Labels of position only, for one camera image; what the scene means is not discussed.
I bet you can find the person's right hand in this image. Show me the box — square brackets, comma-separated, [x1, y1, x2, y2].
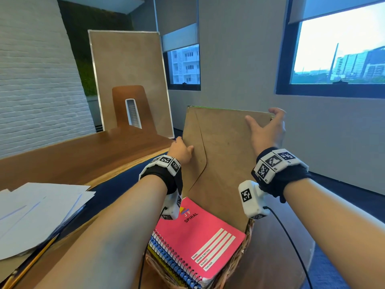
[244, 107, 287, 157]

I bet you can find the person's left hand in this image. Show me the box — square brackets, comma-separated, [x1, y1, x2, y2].
[167, 136, 195, 165]

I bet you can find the brown kraft paper sheet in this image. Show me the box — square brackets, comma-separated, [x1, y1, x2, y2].
[180, 106, 276, 234]

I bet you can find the green folder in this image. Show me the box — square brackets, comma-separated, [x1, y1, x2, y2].
[187, 105, 244, 112]

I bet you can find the pink spiral notebook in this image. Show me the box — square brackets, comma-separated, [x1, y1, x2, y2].
[153, 197, 247, 287]

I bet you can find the blue spiral notebook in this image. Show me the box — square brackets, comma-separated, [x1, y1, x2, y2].
[149, 231, 203, 289]

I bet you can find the white paper sheet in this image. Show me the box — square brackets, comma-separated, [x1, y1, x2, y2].
[0, 189, 82, 261]
[9, 182, 91, 229]
[67, 191, 96, 222]

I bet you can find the woven wicker basket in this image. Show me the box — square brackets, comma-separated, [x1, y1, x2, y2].
[146, 218, 255, 289]

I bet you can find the bunch of yellow pencils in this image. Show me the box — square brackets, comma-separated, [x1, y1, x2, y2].
[0, 234, 59, 289]

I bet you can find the person's left forearm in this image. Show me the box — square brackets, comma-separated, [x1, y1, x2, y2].
[34, 174, 168, 289]

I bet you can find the person's right forearm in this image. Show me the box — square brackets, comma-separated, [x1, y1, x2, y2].
[283, 178, 385, 289]

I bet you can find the black left wrist marker band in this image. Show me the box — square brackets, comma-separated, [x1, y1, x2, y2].
[139, 155, 183, 204]

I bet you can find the black wrist marker band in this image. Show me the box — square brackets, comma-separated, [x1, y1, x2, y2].
[251, 147, 312, 204]
[139, 155, 183, 204]

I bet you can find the black right wrist marker band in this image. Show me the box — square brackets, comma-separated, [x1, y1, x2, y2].
[251, 147, 312, 204]

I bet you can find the brown wooden chair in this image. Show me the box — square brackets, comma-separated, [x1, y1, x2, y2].
[111, 85, 158, 134]

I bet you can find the window with building view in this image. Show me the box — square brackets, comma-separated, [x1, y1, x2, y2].
[162, 44, 201, 91]

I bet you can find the blue-framed window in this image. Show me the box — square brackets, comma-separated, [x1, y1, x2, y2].
[276, 0, 385, 99]

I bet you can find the brown metal-framed board panel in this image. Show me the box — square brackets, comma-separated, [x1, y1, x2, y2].
[87, 30, 175, 139]

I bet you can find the grey roller blind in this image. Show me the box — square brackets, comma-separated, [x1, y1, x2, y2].
[161, 23, 200, 53]

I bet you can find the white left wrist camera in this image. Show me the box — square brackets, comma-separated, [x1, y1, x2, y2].
[161, 192, 182, 221]

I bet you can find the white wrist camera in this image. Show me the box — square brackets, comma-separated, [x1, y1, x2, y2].
[238, 180, 271, 220]
[161, 192, 182, 221]

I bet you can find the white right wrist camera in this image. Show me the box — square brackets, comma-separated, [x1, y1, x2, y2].
[238, 180, 271, 220]

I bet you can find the black right camera cable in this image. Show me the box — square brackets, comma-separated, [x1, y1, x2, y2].
[263, 206, 313, 289]

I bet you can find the black camera cable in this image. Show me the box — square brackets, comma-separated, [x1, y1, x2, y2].
[263, 206, 313, 289]
[138, 207, 168, 289]

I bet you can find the green foliage wall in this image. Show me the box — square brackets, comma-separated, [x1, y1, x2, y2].
[77, 57, 99, 97]

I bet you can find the black left camera cable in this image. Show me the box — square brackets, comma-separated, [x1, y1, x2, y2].
[138, 207, 168, 289]

